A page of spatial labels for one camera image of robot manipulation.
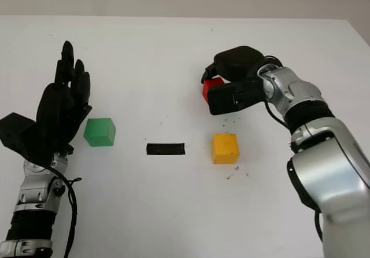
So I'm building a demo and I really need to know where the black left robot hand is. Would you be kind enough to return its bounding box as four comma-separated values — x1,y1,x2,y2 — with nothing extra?
36,40,93,155

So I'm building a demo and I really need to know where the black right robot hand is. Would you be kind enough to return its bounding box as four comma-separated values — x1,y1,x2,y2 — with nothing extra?
200,46,265,84

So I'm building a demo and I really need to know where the red cube block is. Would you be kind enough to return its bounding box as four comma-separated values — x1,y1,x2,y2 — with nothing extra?
202,77,226,104

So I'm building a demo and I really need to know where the green cube block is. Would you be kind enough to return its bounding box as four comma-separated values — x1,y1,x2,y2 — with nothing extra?
83,117,117,148

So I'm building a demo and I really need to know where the yellow cube block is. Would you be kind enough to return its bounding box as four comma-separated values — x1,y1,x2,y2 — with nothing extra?
210,133,241,165

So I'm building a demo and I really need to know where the black tape strip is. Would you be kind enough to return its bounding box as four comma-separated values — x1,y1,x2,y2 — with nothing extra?
146,143,186,156

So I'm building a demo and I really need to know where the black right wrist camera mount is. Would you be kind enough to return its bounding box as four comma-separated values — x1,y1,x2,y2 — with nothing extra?
207,78,268,116

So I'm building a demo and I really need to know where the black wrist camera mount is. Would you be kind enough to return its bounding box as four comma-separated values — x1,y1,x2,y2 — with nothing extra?
0,112,56,169
207,78,268,116

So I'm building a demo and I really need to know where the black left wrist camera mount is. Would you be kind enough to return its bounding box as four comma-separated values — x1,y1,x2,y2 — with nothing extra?
0,112,56,169

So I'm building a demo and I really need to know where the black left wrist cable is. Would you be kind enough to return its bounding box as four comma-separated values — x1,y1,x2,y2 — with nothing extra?
46,165,83,258

